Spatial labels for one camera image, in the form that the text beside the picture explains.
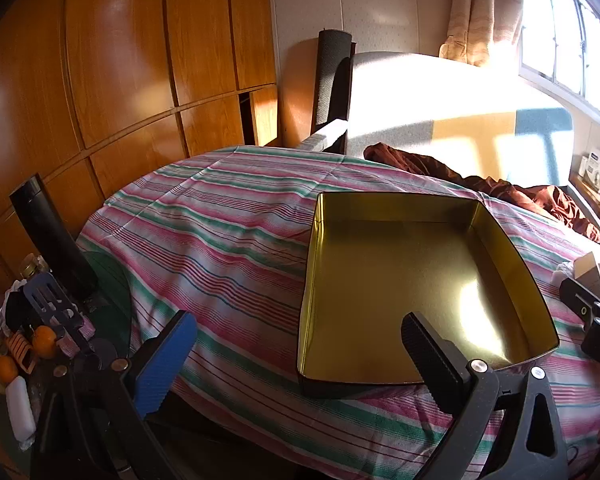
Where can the wooden wardrobe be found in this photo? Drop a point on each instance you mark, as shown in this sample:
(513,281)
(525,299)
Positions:
(130,60)

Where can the window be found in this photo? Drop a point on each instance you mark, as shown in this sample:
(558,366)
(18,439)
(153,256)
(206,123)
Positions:
(555,35)

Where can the white soap bar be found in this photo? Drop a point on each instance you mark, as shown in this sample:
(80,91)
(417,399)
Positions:
(20,407)

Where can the floral curtain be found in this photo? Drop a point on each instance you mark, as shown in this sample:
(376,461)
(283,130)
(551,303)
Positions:
(480,10)

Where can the black slotted spatula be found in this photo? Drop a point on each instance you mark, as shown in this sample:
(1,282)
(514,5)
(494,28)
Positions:
(45,295)

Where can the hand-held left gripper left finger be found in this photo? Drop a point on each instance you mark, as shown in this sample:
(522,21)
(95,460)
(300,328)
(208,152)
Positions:
(165,360)

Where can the glass jar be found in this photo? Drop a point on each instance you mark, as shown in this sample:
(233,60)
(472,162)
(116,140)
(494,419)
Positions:
(30,265)

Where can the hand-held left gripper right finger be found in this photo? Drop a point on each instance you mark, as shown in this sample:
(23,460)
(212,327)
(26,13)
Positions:
(430,360)

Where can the white carton box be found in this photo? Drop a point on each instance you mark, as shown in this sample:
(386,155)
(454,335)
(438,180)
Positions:
(597,170)

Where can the cream printed box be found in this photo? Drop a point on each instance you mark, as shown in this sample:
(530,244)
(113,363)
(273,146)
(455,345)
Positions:
(591,270)

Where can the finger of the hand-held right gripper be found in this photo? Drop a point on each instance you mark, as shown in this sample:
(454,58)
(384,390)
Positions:
(580,297)

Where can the black cylinder flask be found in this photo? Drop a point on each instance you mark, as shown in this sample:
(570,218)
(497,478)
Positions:
(50,240)

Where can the green glass side table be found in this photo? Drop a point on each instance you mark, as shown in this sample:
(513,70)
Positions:
(110,290)

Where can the orange fruit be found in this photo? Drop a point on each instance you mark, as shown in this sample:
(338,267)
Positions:
(45,340)
(6,369)

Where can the white yellow blue sofa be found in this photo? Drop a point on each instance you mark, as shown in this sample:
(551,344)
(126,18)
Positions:
(430,95)

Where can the striped blanket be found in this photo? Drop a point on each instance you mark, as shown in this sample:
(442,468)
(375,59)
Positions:
(205,240)

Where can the brown duvet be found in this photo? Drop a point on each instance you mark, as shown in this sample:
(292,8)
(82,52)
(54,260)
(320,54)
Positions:
(420,162)

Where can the gold tin box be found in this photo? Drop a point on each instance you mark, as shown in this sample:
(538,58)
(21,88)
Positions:
(405,280)

